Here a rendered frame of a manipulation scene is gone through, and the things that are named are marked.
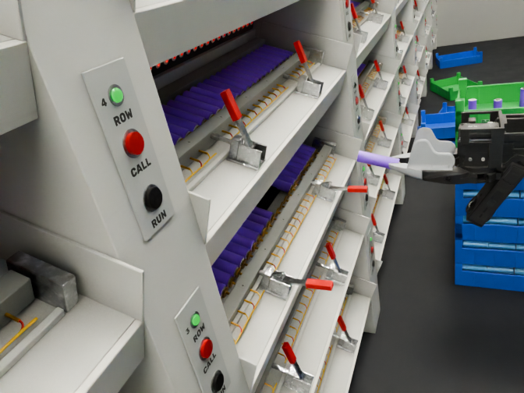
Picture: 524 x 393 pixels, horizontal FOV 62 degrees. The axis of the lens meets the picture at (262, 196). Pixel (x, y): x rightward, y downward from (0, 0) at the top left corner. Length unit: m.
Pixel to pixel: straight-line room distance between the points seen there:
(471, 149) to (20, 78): 0.55
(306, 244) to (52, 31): 0.52
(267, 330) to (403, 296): 0.86
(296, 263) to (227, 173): 0.23
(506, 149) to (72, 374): 0.58
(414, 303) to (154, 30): 1.15
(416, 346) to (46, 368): 1.04
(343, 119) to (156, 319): 0.70
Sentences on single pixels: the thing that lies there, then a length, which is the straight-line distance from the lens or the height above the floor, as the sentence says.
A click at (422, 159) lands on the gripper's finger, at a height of 0.64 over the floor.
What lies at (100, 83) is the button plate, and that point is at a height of 0.88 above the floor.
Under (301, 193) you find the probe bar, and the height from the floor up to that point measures 0.56.
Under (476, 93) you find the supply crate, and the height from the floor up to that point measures 0.51.
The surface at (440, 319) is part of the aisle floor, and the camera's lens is 1.33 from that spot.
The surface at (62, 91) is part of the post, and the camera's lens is 0.28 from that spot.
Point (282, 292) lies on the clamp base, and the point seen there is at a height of 0.53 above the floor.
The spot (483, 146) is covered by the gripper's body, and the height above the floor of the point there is 0.66.
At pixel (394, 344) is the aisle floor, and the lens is 1.26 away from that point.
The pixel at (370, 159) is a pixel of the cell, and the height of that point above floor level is 0.63.
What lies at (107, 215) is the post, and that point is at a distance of 0.30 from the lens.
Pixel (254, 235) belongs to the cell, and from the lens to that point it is 0.67.
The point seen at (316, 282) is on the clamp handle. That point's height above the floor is 0.55.
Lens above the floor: 0.92
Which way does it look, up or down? 27 degrees down
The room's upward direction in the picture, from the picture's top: 13 degrees counter-clockwise
